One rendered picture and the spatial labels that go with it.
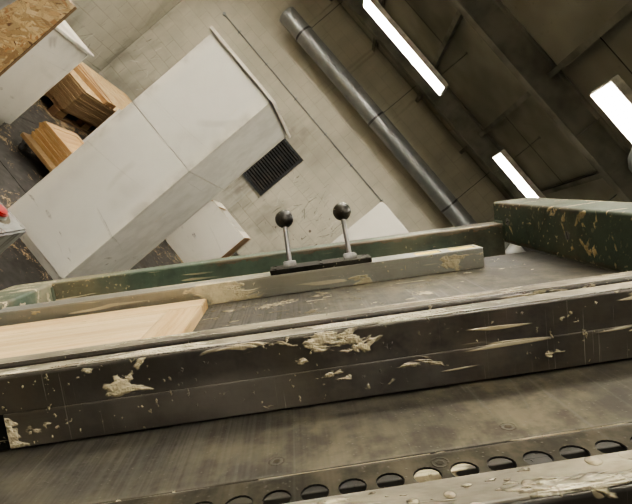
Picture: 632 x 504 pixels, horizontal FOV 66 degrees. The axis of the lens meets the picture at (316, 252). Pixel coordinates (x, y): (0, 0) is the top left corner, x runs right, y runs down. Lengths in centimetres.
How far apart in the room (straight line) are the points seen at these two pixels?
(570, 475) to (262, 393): 30
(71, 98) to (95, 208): 302
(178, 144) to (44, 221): 96
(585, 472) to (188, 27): 999
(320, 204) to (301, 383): 840
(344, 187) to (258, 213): 162
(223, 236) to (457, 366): 531
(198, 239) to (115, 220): 267
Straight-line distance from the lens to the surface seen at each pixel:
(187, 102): 319
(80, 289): 130
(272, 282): 95
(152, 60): 1010
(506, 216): 127
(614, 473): 26
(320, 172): 892
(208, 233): 578
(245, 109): 309
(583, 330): 54
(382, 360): 47
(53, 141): 463
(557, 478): 25
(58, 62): 455
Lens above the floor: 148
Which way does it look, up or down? 2 degrees down
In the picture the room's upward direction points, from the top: 50 degrees clockwise
